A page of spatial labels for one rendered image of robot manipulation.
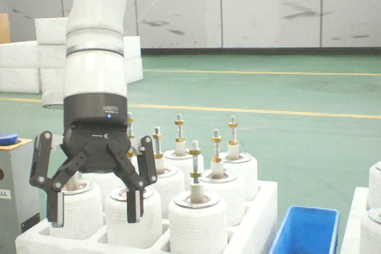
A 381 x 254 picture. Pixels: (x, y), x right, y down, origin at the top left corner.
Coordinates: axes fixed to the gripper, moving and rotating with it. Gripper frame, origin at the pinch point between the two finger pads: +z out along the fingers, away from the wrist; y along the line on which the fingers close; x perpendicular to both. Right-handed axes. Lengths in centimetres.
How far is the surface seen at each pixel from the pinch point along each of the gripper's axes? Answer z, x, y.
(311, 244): 8, 26, 62
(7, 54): -124, 315, 62
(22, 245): 3.8, 35.9, 1.2
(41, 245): 3.8, 32.6, 3.5
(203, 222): 1.3, 10.6, 22.0
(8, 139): -16.0, 43.8, 0.3
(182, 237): 3.4, 13.9, 20.1
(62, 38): -124, 267, 88
